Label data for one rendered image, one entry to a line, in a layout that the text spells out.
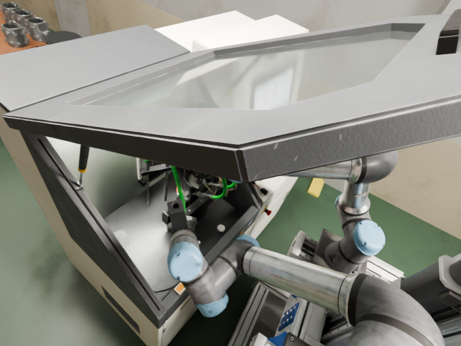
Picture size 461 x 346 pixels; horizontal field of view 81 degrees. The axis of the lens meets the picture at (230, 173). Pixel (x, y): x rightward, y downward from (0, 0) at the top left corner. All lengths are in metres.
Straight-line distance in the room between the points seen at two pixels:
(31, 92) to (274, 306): 1.74
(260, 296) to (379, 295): 1.49
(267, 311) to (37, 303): 1.47
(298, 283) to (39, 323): 1.84
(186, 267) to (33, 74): 0.77
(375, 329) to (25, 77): 1.07
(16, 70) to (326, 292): 1.05
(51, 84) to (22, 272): 1.60
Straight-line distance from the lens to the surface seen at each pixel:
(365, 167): 0.78
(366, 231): 1.14
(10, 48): 4.31
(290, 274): 0.62
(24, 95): 0.99
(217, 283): 0.69
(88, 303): 2.17
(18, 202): 2.70
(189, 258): 0.62
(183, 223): 0.79
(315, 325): 1.25
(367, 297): 0.55
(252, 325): 1.93
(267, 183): 1.47
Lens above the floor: 2.04
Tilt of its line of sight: 47 degrees down
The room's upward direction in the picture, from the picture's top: 17 degrees clockwise
